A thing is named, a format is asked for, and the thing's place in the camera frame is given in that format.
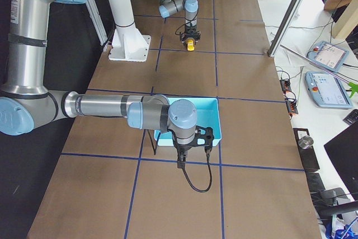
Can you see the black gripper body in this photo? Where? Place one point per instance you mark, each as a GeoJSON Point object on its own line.
{"type": "Point", "coordinates": [191, 31]}

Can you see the yellow beetle toy car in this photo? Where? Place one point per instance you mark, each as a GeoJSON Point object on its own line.
{"type": "Point", "coordinates": [190, 43]}

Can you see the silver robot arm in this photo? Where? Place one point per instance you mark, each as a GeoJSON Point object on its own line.
{"type": "Point", "coordinates": [26, 103]}

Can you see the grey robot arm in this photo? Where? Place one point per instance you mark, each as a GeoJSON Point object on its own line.
{"type": "Point", "coordinates": [168, 8]}

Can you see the light blue plastic bin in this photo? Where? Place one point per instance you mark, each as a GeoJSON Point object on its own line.
{"type": "Point", "coordinates": [207, 114]}

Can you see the upper black orange connector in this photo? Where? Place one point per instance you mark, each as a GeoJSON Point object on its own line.
{"type": "Point", "coordinates": [285, 85]}

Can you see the black orange connector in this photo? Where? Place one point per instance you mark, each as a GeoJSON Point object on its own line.
{"type": "Point", "coordinates": [291, 105]}
{"type": "Point", "coordinates": [285, 85]}

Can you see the lower black orange connector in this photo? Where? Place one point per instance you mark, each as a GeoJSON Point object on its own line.
{"type": "Point", "coordinates": [291, 105]}

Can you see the upper teach pendant tablet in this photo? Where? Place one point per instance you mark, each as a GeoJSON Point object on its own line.
{"type": "Point", "coordinates": [328, 55]}

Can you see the teach pendant tablet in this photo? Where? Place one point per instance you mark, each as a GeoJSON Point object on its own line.
{"type": "Point", "coordinates": [328, 55]}
{"type": "Point", "coordinates": [327, 91]}

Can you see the lower teach pendant tablet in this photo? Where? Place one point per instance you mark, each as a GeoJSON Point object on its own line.
{"type": "Point", "coordinates": [327, 91]}

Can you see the steel cup on block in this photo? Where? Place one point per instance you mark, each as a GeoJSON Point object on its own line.
{"type": "Point", "coordinates": [305, 142]}

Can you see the black laptop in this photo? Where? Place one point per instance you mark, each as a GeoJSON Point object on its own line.
{"type": "Point", "coordinates": [342, 152]}

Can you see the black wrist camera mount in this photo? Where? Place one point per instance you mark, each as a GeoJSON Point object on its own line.
{"type": "Point", "coordinates": [203, 137]}

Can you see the aluminium frame post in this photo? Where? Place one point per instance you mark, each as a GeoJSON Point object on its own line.
{"type": "Point", "coordinates": [284, 26]}

